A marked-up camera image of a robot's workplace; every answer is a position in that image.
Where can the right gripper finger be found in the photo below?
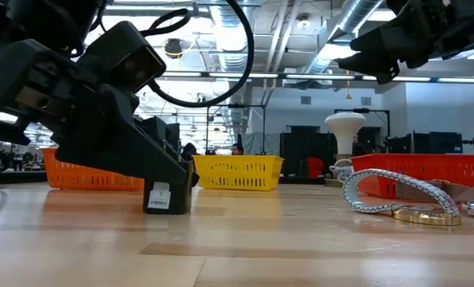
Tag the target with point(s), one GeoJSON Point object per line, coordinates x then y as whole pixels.
{"type": "Point", "coordinates": [376, 64]}
{"type": "Point", "coordinates": [384, 40]}

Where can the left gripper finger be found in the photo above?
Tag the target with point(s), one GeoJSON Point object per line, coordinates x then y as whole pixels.
{"type": "Point", "coordinates": [195, 179]}
{"type": "Point", "coordinates": [113, 139]}

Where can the black cube charger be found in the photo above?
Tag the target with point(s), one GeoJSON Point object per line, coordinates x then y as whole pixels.
{"type": "Point", "coordinates": [177, 199]}

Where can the silver band wristwatch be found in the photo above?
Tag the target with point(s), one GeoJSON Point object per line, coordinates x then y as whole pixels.
{"type": "Point", "coordinates": [424, 217]}

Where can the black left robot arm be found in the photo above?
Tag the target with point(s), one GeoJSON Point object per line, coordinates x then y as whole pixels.
{"type": "Point", "coordinates": [41, 20]}

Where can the person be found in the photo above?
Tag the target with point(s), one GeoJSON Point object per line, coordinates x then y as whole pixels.
{"type": "Point", "coordinates": [189, 151]}
{"type": "Point", "coordinates": [357, 147]}
{"type": "Point", "coordinates": [237, 149]}

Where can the yellow plastic basket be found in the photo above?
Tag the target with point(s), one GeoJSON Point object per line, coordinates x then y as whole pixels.
{"type": "Point", "coordinates": [237, 161]}

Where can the orange plastic basket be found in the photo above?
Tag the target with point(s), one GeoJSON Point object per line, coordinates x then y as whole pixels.
{"type": "Point", "coordinates": [97, 186]}

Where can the white bulb lamp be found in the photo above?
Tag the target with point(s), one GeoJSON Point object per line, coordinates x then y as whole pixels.
{"type": "Point", "coordinates": [344, 127]}

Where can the grey covered equipment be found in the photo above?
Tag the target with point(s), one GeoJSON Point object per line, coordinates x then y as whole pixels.
{"type": "Point", "coordinates": [261, 143]}

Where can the black background workstation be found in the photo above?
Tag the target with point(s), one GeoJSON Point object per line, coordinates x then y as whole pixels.
{"type": "Point", "coordinates": [436, 143]}

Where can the dark cabinet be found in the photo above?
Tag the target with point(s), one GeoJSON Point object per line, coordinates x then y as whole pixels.
{"type": "Point", "coordinates": [297, 151]}

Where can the red plastic basket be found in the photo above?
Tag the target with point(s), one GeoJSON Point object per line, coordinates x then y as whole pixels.
{"type": "Point", "coordinates": [420, 161]}

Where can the red chair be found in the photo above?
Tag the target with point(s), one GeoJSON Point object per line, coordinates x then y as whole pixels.
{"type": "Point", "coordinates": [315, 167]}

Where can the black background rig frame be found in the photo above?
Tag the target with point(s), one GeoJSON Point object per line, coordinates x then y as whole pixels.
{"type": "Point", "coordinates": [364, 110]}
{"type": "Point", "coordinates": [237, 106]}

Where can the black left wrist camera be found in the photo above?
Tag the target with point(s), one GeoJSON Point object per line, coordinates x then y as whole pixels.
{"type": "Point", "coordinates": [117, 56]}

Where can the black table frame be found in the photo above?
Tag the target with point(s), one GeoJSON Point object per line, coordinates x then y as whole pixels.
{"type": "Point", "coordinates": [301, 180]}

